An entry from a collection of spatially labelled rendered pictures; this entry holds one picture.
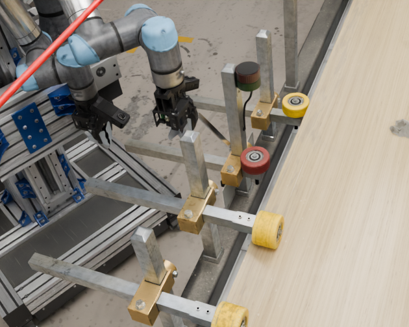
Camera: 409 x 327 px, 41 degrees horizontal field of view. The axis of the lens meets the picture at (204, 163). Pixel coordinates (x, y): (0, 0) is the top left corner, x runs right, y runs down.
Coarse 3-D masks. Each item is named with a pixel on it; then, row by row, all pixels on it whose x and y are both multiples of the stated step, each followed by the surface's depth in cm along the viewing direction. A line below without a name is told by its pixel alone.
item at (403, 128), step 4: (400, 120) 151; (404, 120) 150; (396, 124) 151; (400, 124) 150; (404, 124) 149; (408, 124) 149; (392, 128) 149; (396, 128) 148; (400, 128) 150; (404, 128) 149; (408, 128) 147; (392, 132) 149; (396, 132) 148; (400, 132) 148; (404, 132) 148; (408, 132) 147; (400, 136) 148; (404, 136) 148; (408, 136) 147
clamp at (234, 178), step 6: (234, 156) 155; (228, 162) 154; (234, 162) 154; (240, 162) 154; (222, 168) 153; (234, 168) 152; (240, 168) 152; (222, 174) 152; (228, 174) 151; (234, 174) 151; (240, 174) 153; (222, 180) 154; (228, 180) 153; (234, 180) 152; (240, 180) 154
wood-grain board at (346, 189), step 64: (384, 0) 196; (384, 64) 171; (320, 128) 154; (384, 128) 151; (320, 192) 138; (384, 192) 136; (256, 256) 128; (320, 256) 125; (384, 256) 123; (256, 320) 116; (320, 320) 115; (384, 320) 113
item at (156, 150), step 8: (128, 144) 166; (136, 144) 166; (144, 144) 166; (152, 144) 165; (136, 152) 167; (144, 152) 165; (152, 152) 164; (160, 152) 162; (168, 152) 162; (176, 152) 161; (176, 160) 162; (208, 160) 157; (216, 160) 157; (224, 160) 156; (208, 168) 159; (216, 168) 157; (248, 176) 154; (256, 176) 153
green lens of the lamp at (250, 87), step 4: (236, 80) 136; (260, 80) 136; (240, 84) 135; (244, 84) 134; (248, 84) 134; (252, 84) 134; (256, 84) 135; (260, 84) 136; (240, 88) 136; (244, 88) 135; (248, 88) 135; (252, 88) 135; (256, 88) 135
